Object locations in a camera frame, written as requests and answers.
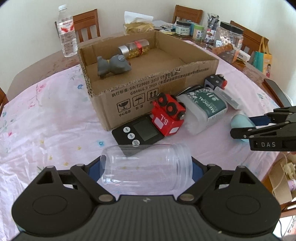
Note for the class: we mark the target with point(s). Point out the clear plastic case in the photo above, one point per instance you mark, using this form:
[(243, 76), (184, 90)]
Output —
[(227, 98)]

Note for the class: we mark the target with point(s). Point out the red toy train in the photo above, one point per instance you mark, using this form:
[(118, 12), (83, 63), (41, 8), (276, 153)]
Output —
[(168, 114)]

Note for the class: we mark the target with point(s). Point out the colourful paper bag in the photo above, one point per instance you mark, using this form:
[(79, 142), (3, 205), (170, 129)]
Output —
[(263, 58)]

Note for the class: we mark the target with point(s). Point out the wooden chair near right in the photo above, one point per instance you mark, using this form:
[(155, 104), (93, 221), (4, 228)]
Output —
[(252, 41)]

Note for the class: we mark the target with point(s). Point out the glass jar silver lid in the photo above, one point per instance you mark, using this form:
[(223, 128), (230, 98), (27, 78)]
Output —
[(134, 49)]

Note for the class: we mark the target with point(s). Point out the medical cotton swab box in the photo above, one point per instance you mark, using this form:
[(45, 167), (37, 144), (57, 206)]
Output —
[(204, 108)]

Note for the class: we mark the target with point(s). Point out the black toy cube red wheels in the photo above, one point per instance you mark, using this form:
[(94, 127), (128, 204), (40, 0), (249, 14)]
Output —
[(214, 81)]

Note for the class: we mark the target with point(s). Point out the wooden chair left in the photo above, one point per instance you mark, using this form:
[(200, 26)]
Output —
[(3, 100)]

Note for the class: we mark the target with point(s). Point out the black phone on table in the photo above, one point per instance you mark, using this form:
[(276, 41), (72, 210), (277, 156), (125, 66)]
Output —
[(279, 95)]

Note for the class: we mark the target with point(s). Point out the gold tissue pack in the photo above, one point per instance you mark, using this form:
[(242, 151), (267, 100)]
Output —
[(137, 23)]

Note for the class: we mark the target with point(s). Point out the clear plastic jar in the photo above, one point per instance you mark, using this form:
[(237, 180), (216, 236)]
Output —
[(146, 169)]

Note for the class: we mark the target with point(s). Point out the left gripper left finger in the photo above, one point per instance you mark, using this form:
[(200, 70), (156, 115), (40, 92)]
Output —
[(86, 176)]

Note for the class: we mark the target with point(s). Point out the stack of papers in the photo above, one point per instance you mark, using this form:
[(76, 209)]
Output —
[(162, 25)]

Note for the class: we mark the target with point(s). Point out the wooden chair behind bottle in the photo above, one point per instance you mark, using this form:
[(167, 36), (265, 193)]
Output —
[(86, 21)]

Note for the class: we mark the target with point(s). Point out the clear plastic water bottle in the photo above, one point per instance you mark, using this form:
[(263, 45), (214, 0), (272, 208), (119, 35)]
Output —
[(66, 30)]

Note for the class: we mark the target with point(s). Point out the white jar dark lid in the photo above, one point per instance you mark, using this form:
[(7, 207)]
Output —
[(182, 28)]

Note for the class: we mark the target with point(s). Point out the pink floral tablecloth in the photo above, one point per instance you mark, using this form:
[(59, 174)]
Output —
[(53, 122)]

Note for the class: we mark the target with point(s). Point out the black digital timer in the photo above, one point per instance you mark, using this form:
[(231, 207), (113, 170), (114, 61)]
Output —
[(140, 131)]

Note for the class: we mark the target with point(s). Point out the brown cardboard box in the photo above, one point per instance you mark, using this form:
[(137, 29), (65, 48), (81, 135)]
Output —
[(170, 66)]

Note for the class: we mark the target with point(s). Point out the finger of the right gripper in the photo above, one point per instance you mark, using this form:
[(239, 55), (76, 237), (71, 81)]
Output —
[(279, 116), (275, 131)]

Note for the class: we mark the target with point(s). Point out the teal small box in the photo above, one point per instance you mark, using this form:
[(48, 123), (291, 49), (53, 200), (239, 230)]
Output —
[(192, 28)]

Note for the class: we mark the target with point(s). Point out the small jar green lid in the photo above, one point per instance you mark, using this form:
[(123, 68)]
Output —
[(198, 31)]

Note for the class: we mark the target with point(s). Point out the grey toy figure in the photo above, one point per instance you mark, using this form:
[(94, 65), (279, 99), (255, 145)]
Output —
[(117, 64)]

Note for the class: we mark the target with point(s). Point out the clear pen holder cup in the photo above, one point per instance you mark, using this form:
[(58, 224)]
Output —
[(210, 30)]

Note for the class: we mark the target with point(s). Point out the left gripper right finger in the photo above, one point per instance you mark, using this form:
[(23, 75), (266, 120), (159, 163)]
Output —
[(204, 177)]

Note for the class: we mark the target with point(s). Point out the large jar black lid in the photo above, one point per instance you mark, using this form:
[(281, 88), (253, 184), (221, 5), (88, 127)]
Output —
[(227, 42)]

